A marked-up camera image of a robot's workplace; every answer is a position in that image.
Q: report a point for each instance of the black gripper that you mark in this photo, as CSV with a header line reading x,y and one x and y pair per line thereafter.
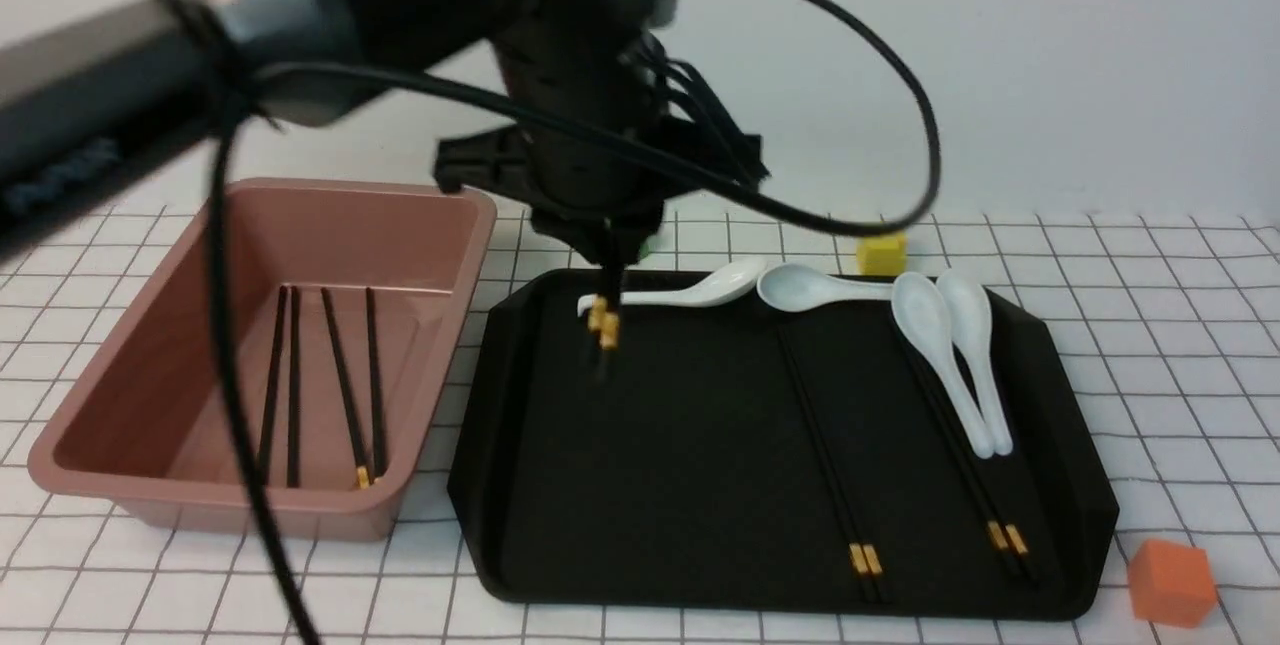
x,y
594,201

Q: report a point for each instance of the black chopstick pair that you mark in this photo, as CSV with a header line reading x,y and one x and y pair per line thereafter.
x,y
598,313
953,433
868,546
998,500
609,335
841,510

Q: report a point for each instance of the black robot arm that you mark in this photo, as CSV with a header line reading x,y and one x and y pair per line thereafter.
x,y
93,106

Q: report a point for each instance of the white spoon far left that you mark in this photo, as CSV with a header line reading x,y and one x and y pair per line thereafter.
x,y
729,282

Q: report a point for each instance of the white spoon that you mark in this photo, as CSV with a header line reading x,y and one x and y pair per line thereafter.
x,y
972,331
794,288
729,282
922,316

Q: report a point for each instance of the yellow cube block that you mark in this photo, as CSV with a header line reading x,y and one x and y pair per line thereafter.
x,y
882,256

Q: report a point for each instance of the pink rectangular plastic bin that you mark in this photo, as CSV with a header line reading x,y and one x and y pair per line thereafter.
x,y
144,426

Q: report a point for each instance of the black serving tray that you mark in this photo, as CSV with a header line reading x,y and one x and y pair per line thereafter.
x,y
687,479

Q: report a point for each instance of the black chopstick in bin leftmost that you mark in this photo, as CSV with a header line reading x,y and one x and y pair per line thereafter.
x,y
268,416

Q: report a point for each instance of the black chopstick in bin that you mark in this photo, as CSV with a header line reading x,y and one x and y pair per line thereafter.
x,y
356,438
268,416
292,473
378,418

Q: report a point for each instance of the white spoon far right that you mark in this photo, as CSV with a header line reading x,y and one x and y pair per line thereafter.
x,y
972,331

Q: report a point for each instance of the black chopstick in bin rightmost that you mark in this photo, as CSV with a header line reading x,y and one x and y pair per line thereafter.
x,y
378,418

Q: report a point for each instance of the orange cube block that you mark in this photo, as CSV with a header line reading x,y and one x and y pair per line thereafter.
x,y
1171,584

